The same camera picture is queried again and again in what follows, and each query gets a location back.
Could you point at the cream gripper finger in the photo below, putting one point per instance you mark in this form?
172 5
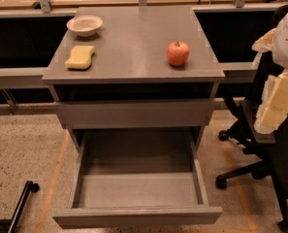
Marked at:
274 107
264 43

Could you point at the red apple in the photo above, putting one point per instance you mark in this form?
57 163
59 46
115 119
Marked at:
177 53

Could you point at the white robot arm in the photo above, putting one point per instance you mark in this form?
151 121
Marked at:
280 44

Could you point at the grey drawer cabinet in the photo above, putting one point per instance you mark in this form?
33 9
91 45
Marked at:
130 61

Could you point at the closed grey top drawer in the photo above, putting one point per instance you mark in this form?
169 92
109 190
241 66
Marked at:
135 114

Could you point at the open grey middle drawer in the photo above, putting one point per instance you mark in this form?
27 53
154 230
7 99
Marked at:
137 177

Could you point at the black office chair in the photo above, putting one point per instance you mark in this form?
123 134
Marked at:
272 149

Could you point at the white ceramic bowl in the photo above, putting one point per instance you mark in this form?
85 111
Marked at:
84 26

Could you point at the yellow sponge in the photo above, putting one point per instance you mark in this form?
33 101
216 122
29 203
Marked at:
80 57

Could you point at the black stand leg with wheel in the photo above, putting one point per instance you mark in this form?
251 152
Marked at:
9 225

